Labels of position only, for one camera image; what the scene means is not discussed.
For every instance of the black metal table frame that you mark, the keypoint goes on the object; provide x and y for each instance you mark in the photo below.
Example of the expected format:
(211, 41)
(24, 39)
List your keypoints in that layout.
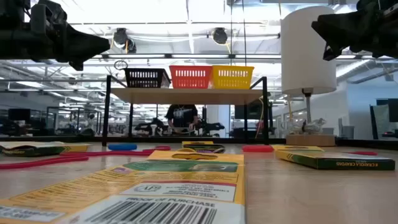
(46, 139)

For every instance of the red piece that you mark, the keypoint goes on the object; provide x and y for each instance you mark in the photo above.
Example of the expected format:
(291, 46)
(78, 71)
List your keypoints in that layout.
(257, 148)

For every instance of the wooden shelf riser black legs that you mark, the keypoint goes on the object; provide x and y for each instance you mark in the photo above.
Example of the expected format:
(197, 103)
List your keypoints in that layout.
(186, 96)

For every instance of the black background monitor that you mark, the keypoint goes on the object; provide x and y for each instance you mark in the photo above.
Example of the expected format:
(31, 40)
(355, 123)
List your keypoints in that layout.
(248, 112)

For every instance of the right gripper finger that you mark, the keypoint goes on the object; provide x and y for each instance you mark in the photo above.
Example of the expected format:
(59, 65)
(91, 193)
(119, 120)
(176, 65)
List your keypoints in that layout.
(332, 52)
(339, 29)

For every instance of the black plastic basket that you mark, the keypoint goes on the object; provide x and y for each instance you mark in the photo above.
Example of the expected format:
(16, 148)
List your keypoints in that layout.
(146, 77)

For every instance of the blue coil wrist keyring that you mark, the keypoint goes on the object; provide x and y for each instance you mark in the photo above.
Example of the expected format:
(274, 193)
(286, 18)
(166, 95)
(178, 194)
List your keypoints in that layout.
(122, 147)

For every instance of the orange plastic basket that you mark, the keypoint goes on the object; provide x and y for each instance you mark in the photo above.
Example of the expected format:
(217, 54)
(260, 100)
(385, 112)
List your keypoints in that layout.
(189, 76)

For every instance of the grey waste bin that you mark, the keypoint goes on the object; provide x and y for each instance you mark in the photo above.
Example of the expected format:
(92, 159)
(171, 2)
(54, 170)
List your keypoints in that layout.
(347, 132)

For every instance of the person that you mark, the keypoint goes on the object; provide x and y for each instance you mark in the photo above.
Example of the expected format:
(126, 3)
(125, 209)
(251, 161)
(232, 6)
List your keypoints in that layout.
(182, 116)

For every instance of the black background robot arm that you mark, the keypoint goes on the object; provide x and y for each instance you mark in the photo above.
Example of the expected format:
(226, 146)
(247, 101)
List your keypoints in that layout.
(152, 127)
(211, 127)

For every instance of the yellow plastic basket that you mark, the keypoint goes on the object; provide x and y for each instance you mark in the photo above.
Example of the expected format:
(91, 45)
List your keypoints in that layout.
(233, 77)

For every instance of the dark background monitor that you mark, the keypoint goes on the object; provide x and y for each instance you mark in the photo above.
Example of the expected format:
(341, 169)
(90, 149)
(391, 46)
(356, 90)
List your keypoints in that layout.
(19, 114)

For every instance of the purple coil wrist keyring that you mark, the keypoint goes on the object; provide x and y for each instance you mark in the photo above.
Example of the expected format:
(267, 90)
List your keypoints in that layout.
(203, 151)

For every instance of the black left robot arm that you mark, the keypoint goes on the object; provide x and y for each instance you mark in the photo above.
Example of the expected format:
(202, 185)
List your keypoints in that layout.
(12, 43)

